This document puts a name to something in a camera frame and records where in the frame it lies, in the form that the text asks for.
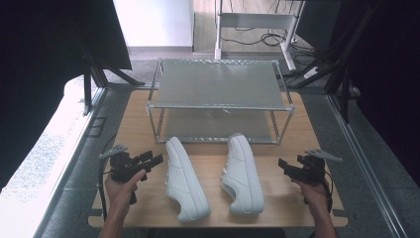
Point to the person's right hand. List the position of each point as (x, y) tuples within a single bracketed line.
[(315, 195)]

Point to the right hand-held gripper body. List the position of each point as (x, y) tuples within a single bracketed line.
[(312, 172)]

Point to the white power strip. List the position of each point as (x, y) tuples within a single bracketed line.
[(311, 72)]

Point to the dark floor outlet cover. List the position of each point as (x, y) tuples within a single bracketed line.
[(96, 126)]

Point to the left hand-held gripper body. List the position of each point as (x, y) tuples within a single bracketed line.
[(124, 167)]

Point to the aluminium floor rail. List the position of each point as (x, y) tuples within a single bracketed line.
[(366, 165), (66, 172)]

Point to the white desk frame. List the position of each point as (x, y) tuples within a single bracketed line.
[(254, 20)]

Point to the white sneaker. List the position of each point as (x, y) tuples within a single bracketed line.
[(242, 178), (185, 185)]

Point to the metal two-tier shoe rack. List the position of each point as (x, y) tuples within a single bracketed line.
[(218, 84)]

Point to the black curtain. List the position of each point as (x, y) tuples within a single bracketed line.
[(386, 82), (39, 66)]

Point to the person's left hand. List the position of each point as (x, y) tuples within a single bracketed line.
[(119, 195)]

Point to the black metal stand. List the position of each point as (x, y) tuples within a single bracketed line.
[(88, 86), (343, 82)]

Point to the dark panel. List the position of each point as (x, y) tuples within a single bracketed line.
[(317, 23)]

